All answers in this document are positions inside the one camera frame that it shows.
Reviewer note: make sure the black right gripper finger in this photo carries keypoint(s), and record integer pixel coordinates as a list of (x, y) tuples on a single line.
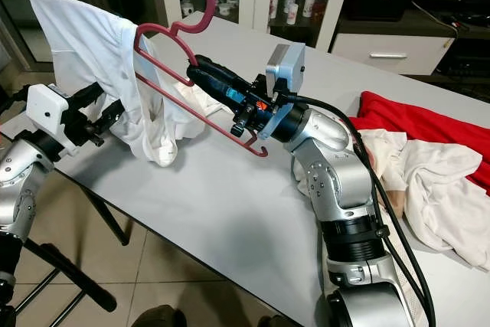
[(218, 87), (214, 67)]

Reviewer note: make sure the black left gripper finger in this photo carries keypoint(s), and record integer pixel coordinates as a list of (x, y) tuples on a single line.
[(109, 114), (92, 92)]

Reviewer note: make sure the plain white garment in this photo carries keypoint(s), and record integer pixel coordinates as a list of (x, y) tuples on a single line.
[(84, 51)]

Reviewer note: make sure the printed white shirt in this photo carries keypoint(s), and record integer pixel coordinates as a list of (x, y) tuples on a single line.
[(444, 197)]

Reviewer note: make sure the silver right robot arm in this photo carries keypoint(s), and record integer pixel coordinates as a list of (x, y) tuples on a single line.
[(333, 189)]

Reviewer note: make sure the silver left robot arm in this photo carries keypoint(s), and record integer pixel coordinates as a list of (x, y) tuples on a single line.
[(19, 189)]

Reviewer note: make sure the white table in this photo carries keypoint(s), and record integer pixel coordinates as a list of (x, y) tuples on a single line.
[(237, 212)]

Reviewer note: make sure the red jersey with white trim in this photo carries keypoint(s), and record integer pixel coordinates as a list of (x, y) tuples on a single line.
[(413, 120)]

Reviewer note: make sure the chrome and black clothes rack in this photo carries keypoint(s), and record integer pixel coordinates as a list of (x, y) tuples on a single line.
[(76, 281)]

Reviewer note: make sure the white drawer unit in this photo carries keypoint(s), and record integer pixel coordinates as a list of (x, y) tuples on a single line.
[(421, 55)]

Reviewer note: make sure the dark robot left foot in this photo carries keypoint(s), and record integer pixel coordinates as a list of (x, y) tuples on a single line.
[(153, 318)]

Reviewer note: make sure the dark robot foot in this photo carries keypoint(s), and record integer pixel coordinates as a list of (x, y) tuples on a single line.
[(153, 318), (276, 322)]

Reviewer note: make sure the dark robot right foot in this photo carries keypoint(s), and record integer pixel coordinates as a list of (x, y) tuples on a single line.
[(276, 322)]

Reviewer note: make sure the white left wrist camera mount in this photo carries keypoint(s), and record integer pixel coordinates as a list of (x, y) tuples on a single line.
[(50, 109)]

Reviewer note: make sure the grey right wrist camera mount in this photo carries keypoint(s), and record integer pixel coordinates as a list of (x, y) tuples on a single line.
[(285, 67)]

